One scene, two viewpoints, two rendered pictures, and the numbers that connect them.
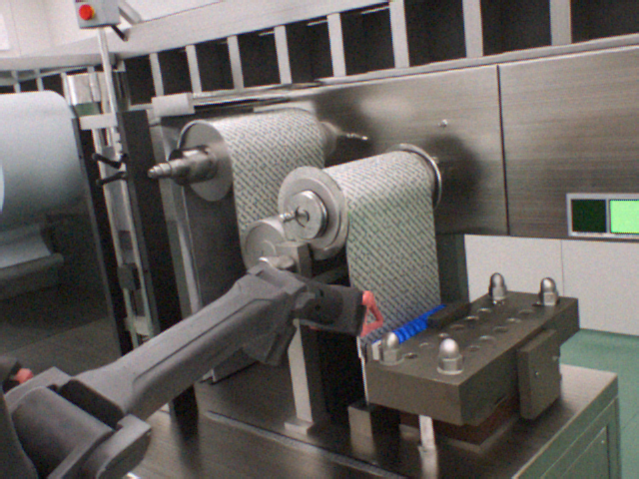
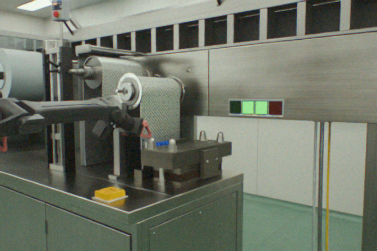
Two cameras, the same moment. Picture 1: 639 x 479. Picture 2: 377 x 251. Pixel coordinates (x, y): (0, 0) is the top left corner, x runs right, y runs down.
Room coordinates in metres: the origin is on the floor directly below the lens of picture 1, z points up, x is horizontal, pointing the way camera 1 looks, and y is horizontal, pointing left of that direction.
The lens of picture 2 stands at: (-0.29, -0.13, 1.23)
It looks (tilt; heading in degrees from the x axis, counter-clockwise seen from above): 5 degrees down; 355
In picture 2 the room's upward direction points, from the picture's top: straight up
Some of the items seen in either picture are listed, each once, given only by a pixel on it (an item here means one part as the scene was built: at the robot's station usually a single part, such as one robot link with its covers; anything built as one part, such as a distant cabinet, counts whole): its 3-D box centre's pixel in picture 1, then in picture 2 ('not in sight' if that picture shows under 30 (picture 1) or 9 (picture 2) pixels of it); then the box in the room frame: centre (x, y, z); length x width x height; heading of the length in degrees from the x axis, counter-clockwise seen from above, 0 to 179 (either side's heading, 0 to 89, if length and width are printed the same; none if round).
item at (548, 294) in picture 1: (548, 289); (220, 136); (1.16, -0.39, 1.05); 0.04 x 0.04 x 0.04
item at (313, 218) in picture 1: (307, 215); (127, 91); (1.07, 0.01, 1.25); 0.07 x 0.02 x 0.07; 47
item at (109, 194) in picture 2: not in sight; (110, 193); (0.81, 0.04, 0.91); 0.07 x 0.07 x 0.02; 47
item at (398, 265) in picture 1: (397, 279); (161, 124); (1.13, -0.13, 1.11); 0.23 x 0.01 x 0.18; 137
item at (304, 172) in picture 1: (313, 213); (129, 91); (1.08, 0.00, 1.25); 0.15 x 0.01 x 0.15; 47
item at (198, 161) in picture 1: (192, 165); (87, 72); (1.24, 0.20, 1.33); 0.06 x 0.06 x 0.06; 47
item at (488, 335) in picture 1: (480, 345); (189, 152); (1.08, -0.24, 1.00); 0.40 x 0.16 x 0.06; 137
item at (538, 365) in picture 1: (540, 372); (210, 162); (1.03, -0.32, 0.96); 0.10 x 0.03 x 0.11; 137
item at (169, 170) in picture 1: (164, 171); (75, 71); (1.20, 0.24, 1.33); 0.06 x 0.03 x 0.03; 137
